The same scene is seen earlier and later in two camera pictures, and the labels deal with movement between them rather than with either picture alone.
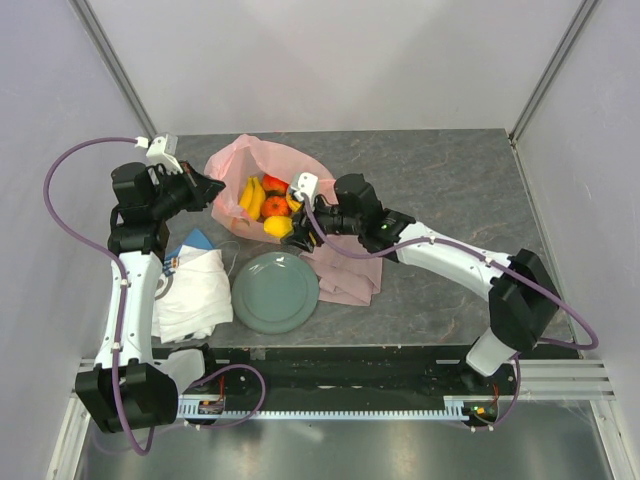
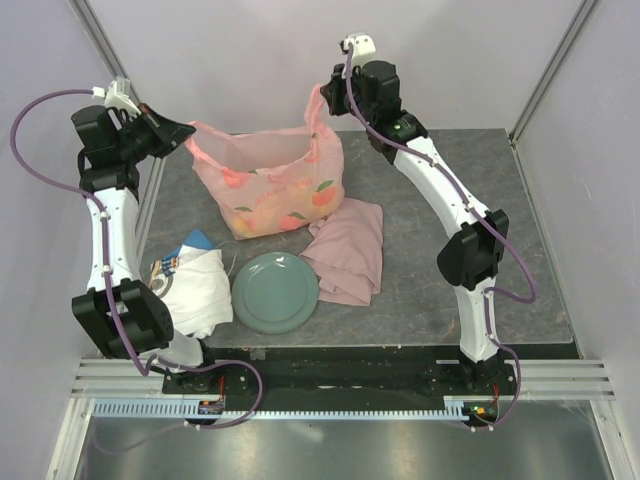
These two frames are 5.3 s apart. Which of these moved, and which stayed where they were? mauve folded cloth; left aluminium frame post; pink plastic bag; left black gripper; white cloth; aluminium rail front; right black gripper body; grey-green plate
Moved: right black gripper body; left black gripper; pink plastic bag
Stayed: mauve folded cloth; left aluminium frame post; grey-green plate; white cloth; aluminium rail front
